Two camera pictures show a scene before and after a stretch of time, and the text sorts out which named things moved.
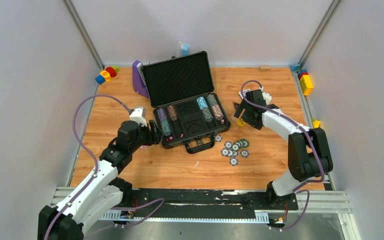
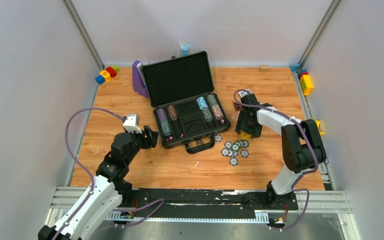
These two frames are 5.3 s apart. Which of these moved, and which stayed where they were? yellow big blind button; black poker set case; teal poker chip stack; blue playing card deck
Moved: yellow big blind button
Stayed: blue playing card deck; black poker set case; teal poker chip stack
